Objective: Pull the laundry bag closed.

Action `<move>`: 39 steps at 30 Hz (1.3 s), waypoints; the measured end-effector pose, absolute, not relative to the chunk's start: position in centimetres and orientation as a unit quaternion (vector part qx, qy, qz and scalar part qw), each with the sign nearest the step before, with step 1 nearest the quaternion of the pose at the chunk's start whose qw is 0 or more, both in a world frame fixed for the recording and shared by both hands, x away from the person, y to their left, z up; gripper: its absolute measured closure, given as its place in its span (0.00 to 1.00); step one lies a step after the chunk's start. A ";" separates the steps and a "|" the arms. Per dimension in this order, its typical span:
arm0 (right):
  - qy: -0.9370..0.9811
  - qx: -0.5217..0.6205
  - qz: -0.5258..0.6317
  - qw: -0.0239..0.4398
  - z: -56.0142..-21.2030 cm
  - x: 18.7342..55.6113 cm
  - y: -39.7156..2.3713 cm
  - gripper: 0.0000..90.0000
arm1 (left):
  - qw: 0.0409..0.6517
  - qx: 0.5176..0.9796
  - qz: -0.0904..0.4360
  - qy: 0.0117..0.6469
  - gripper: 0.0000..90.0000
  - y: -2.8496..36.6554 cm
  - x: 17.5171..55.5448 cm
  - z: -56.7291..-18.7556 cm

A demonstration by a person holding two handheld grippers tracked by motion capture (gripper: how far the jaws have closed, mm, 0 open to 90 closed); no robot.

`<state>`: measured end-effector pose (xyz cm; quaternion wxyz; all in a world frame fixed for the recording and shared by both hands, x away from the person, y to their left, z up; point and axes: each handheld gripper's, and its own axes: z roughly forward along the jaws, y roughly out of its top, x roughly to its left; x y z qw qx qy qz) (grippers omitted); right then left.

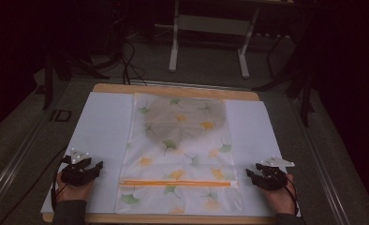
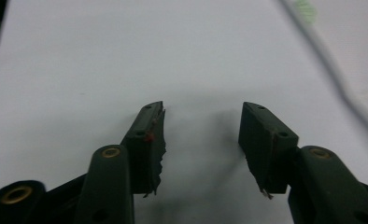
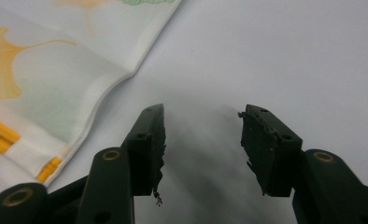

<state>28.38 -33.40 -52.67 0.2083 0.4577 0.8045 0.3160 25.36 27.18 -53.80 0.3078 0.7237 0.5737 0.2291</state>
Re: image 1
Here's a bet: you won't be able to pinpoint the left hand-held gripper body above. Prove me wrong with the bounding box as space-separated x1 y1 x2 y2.
60 149 95 188

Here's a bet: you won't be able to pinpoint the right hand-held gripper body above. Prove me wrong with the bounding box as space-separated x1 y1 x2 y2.
257 156 296 192

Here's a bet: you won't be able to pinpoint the white leaf-print zip bag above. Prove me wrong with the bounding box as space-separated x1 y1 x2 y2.
114 92 245 217

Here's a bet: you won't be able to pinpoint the person's left hand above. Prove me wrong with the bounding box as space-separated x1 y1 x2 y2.
55 172 96 203

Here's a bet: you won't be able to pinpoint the white table mat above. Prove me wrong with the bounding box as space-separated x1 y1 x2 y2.
40 91 302 218

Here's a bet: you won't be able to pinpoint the black metal stand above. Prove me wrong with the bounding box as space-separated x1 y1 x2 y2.
253 43 317 128

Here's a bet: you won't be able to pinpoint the right hand-held gripper cable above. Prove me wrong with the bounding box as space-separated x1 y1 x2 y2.
274 172 299 217

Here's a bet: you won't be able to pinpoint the hand-held gripper cable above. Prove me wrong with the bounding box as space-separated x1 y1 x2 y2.
50 155 73 214
274 172 299 217

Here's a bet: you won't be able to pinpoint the left hand-held gripper cable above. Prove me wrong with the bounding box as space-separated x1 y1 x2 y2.
50 155 73 214

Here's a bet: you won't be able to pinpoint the metal floor rail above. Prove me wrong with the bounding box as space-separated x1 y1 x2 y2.
288 98 353 225
0 106 68 217

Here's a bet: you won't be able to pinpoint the black floor bracket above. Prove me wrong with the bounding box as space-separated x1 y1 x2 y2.
49 109 72 123

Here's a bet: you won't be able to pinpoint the black floor cables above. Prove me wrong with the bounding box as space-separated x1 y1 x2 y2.
119 39 148 87

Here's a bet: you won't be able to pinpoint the white metal frame stand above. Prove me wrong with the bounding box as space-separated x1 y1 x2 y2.
168 0 295 80

